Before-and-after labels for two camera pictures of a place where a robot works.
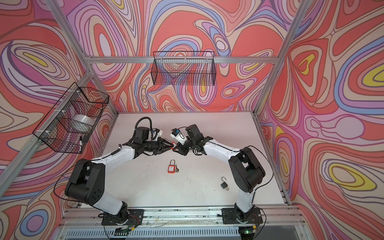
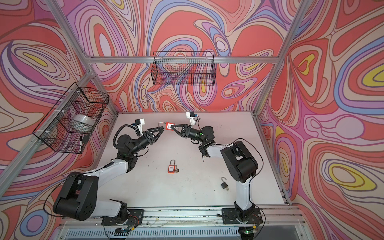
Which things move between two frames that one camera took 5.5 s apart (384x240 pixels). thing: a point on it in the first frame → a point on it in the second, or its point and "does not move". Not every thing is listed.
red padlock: x=171 y=168 does not move
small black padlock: x=224 y=185 does not move
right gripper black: x=181 y=149 → x=186 y=129
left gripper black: x=160 y=145 → x=148 y=138
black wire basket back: x=183 y=68 does not move
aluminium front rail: x=281 y=216 does not move
